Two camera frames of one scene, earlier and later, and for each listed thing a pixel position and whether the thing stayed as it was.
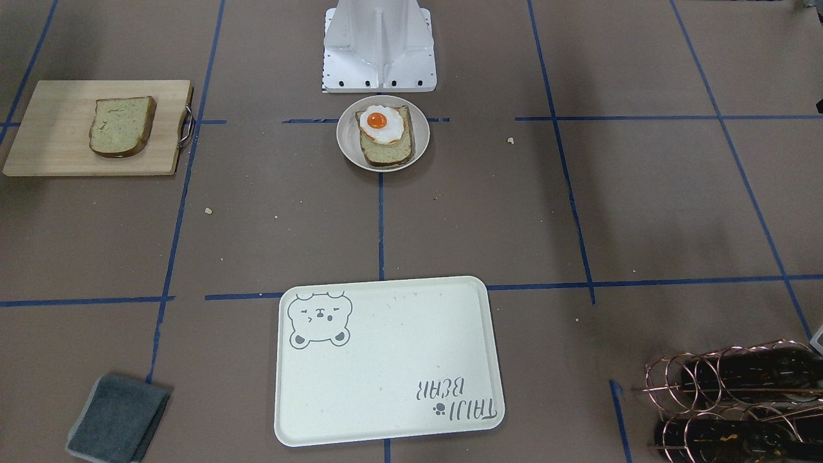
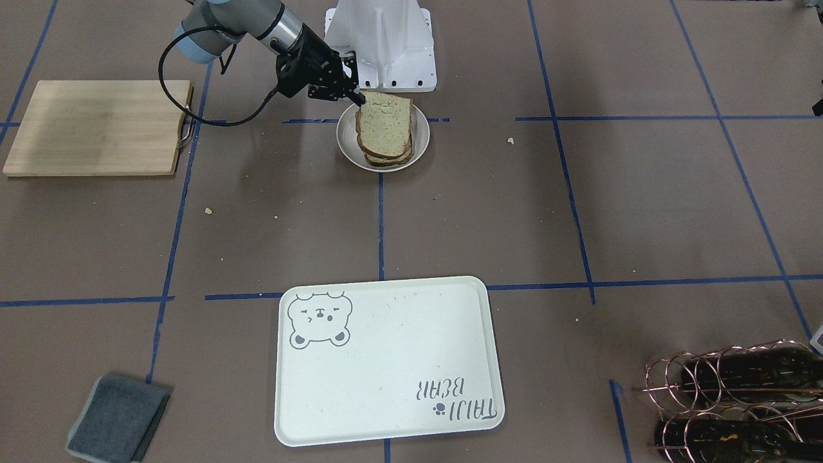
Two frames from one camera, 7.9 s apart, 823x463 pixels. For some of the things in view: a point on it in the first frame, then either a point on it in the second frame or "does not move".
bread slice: x=122 y=126 -> x=383 y=123
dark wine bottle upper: x=746 y=375 does not move
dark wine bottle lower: x=680 y=440 does not move
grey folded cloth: x=118 y=420 does not move
